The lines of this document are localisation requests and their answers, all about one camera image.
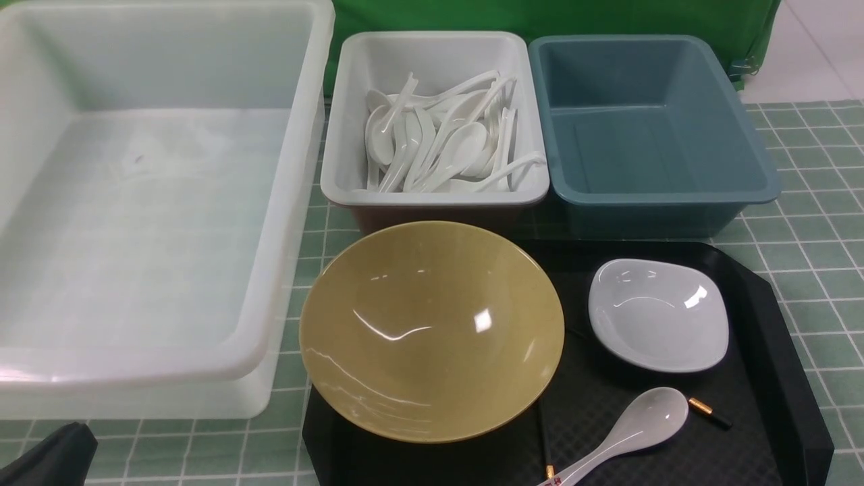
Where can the white spoon in bin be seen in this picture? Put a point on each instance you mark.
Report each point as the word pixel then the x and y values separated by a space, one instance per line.
pixel 462 148
pixel 378 141

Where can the black chopstick with gold band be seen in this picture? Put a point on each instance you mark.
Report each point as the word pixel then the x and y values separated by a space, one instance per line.
pixel 709 413

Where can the white spoon left in bin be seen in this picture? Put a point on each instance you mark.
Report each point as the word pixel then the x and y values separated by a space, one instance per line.
pixel 378 141

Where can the white and brown spoon bin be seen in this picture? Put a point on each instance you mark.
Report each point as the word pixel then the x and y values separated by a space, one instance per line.
pixel 439 60

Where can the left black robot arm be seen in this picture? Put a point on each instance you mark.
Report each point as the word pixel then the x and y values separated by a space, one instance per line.
pixel 63 458

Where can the large translucent white tub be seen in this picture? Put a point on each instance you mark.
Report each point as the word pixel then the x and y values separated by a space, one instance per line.
pixel 63 58

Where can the green checkered table mat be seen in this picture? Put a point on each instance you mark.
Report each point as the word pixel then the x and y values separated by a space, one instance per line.
pixel 810 270

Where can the white ceramic soup spoon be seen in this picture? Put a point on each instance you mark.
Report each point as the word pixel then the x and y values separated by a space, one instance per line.
pixel 652 418

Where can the teal plastic bin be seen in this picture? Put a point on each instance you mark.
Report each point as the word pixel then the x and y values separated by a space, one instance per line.
pixel 645 137

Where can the small white square dish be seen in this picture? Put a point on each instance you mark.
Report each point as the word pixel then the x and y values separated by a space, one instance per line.
pixel 659 316

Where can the yellow noodle bowl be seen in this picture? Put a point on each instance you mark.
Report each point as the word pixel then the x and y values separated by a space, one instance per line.
pixel 431 332

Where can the green fabric backdrop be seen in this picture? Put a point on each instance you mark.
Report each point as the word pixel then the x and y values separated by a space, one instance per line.
pixel 737 31

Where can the white spoon at bin front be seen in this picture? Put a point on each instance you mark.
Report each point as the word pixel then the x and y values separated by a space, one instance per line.
pixel 490 183

